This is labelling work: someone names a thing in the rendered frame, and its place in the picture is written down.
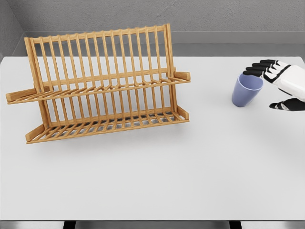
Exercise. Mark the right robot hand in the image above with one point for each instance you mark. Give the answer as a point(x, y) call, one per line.
point(289, 78)

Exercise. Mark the lavender blue cup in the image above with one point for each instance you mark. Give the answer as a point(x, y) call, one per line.
point(245, 92)

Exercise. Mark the wooden two-tier dish rack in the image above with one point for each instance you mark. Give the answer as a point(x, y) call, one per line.
point(104, 81)

